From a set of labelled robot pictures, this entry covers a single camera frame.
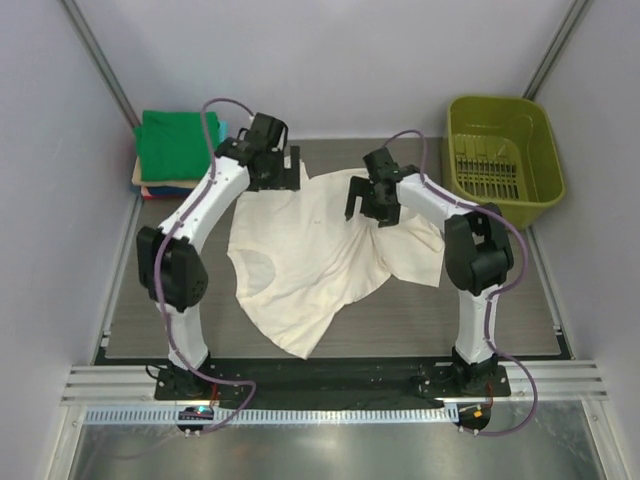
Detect right corner aluminium post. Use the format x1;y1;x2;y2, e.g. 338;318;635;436
522;0;594;101

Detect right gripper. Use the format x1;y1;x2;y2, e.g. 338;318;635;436
345;176;400;228

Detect white t shirt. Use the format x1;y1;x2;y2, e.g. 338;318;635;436
227;168;444;359

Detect olive green plastic bin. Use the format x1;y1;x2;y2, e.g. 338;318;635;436
441;95;565;230

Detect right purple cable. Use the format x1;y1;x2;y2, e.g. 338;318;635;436
384;129;539;441

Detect green folded t shirt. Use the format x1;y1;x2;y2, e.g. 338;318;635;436
134;110;211;181

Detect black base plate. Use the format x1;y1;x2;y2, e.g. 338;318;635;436
153;357;511;410

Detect slotted cable duct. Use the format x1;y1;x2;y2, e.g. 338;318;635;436
84;404;459;426

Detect light blue folded t shirt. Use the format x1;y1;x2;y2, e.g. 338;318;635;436
218;121;229;143

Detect corner aluminium post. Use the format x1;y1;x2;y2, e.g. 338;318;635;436
522;0;594;101
58;0;140;128

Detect left corner aluminium post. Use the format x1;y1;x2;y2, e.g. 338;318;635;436
58;0;140;128

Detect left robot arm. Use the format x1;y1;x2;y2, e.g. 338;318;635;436
136;113;301;400

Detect aluminium frame rail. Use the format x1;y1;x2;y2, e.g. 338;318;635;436
62;360;608;405

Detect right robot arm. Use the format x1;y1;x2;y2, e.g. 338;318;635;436
345;147;514;396

